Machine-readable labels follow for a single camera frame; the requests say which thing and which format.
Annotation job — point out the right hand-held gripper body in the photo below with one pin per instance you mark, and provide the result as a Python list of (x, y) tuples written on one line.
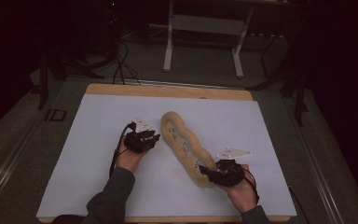
[(228, 172)]

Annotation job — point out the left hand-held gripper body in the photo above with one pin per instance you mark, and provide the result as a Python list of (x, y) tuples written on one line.
[(140, 138)]

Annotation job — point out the tan fleece three-lobed cushion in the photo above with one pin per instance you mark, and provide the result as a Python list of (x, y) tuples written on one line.
[(185, 146)]

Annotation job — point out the person's left hand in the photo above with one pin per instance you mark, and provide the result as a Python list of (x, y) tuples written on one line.
[(130, 158)]

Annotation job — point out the person's right hand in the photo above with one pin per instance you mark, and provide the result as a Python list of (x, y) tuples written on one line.
[(244, 194)]

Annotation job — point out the white table cover sheet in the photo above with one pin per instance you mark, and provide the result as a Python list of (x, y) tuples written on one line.
[(105, 109)]

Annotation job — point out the black metal stand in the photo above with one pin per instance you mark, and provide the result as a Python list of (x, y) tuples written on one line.
[(52, 67), (295, 81)]

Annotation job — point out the black floor bracket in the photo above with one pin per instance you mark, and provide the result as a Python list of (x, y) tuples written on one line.
[(56, 115)]

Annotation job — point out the metal floor rail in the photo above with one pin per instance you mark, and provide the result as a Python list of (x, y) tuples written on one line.
[(9, 168), (318, 161)]

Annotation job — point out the white metal desk frame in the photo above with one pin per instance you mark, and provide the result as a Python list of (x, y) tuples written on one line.
[(205, 25)]

